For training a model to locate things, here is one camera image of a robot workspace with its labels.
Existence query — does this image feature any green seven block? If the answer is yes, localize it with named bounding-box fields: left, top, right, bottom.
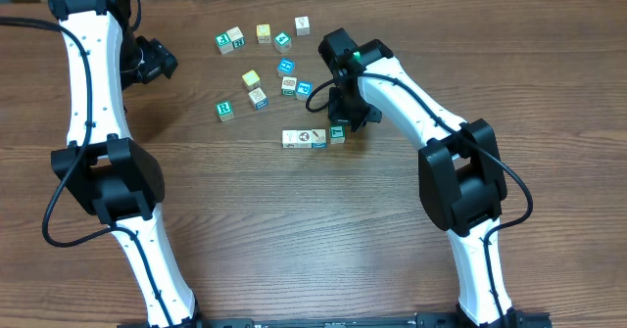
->
left=329, top=125, right=346, bottom=144

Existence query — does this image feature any white feather block blue X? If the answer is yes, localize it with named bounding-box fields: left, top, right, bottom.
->
left=312, top=128, right=327, bottom=148

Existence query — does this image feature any white block brown picture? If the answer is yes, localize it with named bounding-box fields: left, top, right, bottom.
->
left=297, top=129, right=313, bottom=148

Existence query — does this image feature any blue top letter block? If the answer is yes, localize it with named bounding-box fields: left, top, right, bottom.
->
left=281, top=130, right=298, bottom=148

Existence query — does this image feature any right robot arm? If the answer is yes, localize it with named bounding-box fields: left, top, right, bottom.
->
left=318, top=28, right=514, bottom=327

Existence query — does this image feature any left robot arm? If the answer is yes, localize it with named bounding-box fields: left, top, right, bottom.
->
left=48, top=0, right=202, bottom=327

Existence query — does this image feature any blue P block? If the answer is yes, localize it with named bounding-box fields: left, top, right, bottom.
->
left=296, top=81, right=313, bottom=101

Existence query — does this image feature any white block red picture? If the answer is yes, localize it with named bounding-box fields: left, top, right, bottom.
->
left=281, top=76, right=298, bottom=96

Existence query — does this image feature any blue top block centre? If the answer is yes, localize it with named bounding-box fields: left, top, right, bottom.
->
left=277, top=58, right=296, bottom=77

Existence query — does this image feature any green letter block far left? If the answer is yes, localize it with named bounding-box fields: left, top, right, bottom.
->
left=215, top=32, right=234, bottom=55

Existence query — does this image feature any white block blue side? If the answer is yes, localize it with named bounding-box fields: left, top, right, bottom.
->
left=248, top=87, right=268, bottom=110

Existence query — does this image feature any green triangle block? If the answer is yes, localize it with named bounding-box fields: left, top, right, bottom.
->
left=273, top=31, right=292, bottom=54

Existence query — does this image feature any white block back right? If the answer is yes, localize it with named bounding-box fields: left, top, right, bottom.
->
left=295, top=16, right=311, bottom=36

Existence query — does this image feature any yellow top block front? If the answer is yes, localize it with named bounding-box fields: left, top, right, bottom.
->
left=242, top=70, right=261, bottom=91

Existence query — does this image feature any yellow block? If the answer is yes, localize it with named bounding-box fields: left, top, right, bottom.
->
left=256, top=23, right=272, bottom=44
left=242, top=70, right=261, bottom=91

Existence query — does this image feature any green R block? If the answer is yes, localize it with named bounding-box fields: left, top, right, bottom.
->
left=216, top=101, right=234, bottom=122

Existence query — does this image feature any white block green side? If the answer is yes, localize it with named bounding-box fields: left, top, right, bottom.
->
left=226, top=26, right=246, bottom=49

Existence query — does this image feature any yellow top block back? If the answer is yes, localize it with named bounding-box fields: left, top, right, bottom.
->
left=256, top=23, right=272, bottom=44

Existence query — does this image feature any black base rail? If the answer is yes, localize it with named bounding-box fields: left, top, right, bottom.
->
left=117, top=309, right=554, bottom=328

